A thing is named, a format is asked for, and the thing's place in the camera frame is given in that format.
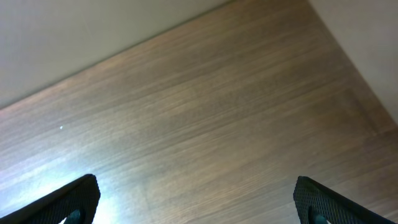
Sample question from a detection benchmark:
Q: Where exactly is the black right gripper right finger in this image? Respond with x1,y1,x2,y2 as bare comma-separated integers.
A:
293,176,394,224

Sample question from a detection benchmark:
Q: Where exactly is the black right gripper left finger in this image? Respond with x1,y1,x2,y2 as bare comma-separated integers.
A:
1,174,101,224

